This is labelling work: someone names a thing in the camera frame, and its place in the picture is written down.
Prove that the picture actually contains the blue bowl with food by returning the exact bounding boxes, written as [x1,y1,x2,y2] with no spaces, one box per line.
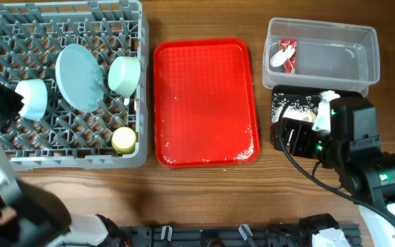
[15,79,47,121]

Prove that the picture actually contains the red snack wrapper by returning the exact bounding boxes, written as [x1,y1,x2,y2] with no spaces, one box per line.
[278,39,297,74]

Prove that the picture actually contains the white napkin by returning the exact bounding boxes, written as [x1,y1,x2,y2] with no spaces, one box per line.
[270,45,296,67]

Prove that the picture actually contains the light blue plate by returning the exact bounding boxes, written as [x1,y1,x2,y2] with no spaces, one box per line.
[55,44,104,113]

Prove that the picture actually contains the yellow cup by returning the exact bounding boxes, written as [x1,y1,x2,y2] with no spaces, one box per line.
[111,127,137,154]

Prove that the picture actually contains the green bowl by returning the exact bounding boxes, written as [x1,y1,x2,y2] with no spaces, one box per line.
[108,56,141,97]

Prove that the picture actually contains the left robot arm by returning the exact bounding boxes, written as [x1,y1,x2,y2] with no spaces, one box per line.
[0,84,110,246]

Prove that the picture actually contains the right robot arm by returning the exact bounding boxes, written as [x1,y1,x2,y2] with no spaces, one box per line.
[274,97,395,246]

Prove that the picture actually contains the grey dishwasher rack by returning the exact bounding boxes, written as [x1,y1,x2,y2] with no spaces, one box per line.
[0,1,149,171]

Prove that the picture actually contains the spilled rice and food scraps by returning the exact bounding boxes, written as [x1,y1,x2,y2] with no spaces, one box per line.
[271,93,318,124]

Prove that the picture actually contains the black tray bin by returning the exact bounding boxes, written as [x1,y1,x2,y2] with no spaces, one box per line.
[270,84,365,145]

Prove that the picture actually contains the clear plastic bin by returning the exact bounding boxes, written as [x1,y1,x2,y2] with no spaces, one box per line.
[262,17,381,97]

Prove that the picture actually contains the red plastic tray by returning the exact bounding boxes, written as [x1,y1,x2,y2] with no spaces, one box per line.
[153,38,260,168]

